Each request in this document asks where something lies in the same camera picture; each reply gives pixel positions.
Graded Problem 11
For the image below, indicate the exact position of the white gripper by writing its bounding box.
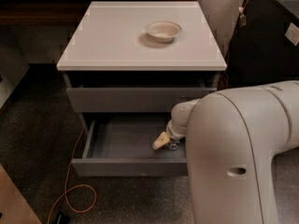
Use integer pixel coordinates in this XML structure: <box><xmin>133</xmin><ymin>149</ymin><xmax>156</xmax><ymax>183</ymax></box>
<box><xmin>152</xmin><ymin>119</ymin><xmax>186</xmax><ymax>150</ymax></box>

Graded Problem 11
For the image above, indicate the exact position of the grey drawer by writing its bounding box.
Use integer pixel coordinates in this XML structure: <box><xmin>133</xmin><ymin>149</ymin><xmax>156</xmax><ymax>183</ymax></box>
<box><xmin>72</xmin><ymin>113</ymin><xmax>188</xmax><ymax>176</ymax></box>
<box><xmin>66</xmin><ymin>87</ymin><xmax>216</xmax><ymax>113</ymax></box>

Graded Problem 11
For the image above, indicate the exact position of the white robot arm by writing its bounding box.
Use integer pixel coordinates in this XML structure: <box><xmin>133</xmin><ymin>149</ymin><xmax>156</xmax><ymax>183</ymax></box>
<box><xmin>152</xmin><ymin>80</ymin><xmax>299</xmax><ymax>224</ymax></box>

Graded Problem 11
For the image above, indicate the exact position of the grey top drawer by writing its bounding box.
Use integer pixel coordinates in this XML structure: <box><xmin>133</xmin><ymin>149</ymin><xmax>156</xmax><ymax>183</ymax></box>
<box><xmin>66</xmin><ymin>87</ymin><xmax>216</xmax><ymax>113</ymax></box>

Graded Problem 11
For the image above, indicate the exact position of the white paper bowl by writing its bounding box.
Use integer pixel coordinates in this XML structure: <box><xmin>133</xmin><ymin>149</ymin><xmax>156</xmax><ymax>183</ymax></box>
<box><xmin>146</xmin><ymin>21</ymin><xmax>181</xmax><ymax>43</ymax></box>

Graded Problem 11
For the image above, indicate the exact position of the white cabinet countertop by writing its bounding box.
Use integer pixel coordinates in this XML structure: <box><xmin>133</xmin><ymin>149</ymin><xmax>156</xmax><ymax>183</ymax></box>
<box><xmin>57</xmin><ymin>2</ymin><xmax>226</xmax><ymax>71</ymax></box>

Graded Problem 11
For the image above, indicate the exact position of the brown wooden board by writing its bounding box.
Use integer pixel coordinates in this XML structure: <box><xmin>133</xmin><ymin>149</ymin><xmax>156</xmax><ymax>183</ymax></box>
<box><xmin>0</xmin><ymin>165</ymin><xmax>42</xmax><ymax>224</ymax></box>

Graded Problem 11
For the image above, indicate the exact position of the orange extension cable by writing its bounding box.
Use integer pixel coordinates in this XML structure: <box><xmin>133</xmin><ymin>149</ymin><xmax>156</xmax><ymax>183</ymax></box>
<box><xmin>46</xmin><ymin>128</ymin><xmax>98</xmax><ymax>224</ymax></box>

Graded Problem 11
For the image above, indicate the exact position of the black cable plug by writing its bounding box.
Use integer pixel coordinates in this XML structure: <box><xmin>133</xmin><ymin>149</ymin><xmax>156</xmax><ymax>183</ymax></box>
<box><xmin>53</xmin><ymin>212</ymin><xmax>70</xmax><ymax>224</ymax></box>

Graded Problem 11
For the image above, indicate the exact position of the white wall socket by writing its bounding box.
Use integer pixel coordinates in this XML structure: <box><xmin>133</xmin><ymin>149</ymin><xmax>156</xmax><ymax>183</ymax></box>
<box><xmin>285</xmin><ymin>22</ymin><xmax>299</xmax><ymax>46</ymax></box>

